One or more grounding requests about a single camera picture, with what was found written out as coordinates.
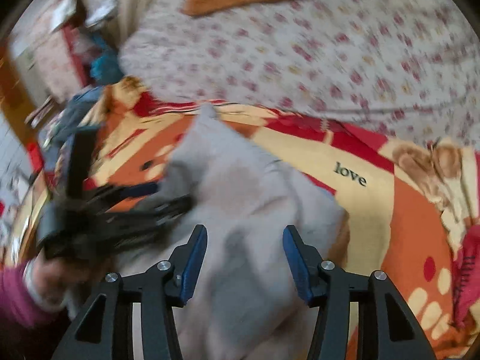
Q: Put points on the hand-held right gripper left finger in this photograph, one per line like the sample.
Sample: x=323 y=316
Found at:
x=195 y=266

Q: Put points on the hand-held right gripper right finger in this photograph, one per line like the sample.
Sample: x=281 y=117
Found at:
x=296 y=266

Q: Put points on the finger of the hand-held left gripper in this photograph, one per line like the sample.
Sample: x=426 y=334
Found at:
x=138 y=190
x=150 y=217

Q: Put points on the beige zip jacket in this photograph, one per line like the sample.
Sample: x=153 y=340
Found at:
x=243 y=202

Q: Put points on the person's left forearm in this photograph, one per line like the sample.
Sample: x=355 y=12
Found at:
x=18 y=296

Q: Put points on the pile of dark clothes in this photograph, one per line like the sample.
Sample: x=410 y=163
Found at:
x=75 y=112

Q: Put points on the person's left hand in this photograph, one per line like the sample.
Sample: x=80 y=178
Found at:
x=52 y=279

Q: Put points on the orange printed fleece blanket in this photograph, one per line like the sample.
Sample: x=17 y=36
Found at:
x=367 y=213

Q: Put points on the blue cloth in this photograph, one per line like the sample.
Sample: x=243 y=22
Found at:
x=105 y=62

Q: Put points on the wooden door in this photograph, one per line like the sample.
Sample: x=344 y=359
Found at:
x=15 y=101

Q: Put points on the floral armchair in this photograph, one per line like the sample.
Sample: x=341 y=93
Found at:
x=48 y=56

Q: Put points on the silver bag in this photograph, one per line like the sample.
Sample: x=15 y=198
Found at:
x=101 y=11

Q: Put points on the floral bed sheet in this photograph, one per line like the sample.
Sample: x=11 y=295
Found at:
x=300 y=45

